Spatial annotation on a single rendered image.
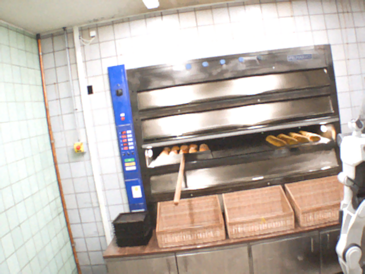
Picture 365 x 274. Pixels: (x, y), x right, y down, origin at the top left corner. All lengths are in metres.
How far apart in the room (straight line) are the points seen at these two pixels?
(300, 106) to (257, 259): 1.43
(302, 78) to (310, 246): 1.51
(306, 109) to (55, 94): 2.36
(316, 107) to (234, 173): 0.99
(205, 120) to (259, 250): 1.24
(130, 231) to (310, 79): 2.11
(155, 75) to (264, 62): 1.00
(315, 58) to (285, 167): 1.06
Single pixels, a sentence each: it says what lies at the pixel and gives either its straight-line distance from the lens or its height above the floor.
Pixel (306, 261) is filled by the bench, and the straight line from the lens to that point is 3.18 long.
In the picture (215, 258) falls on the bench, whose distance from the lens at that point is 3.01.
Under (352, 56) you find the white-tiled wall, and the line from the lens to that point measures 3.65.
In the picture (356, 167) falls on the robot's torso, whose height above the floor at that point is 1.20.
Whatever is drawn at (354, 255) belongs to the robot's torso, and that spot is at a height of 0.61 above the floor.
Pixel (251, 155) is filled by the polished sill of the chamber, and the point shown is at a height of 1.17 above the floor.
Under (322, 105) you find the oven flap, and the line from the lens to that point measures 3.50.
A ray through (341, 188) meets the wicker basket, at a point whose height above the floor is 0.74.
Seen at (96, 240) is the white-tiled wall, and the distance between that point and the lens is 3.66.
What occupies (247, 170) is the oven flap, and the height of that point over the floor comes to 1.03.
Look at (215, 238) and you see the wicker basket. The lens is 3.00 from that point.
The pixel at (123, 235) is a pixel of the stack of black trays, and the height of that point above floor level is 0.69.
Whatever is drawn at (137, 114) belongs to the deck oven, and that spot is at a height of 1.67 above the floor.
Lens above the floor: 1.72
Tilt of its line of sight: 5 degrees down
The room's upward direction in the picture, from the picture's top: 8 degrees counter-clockwise
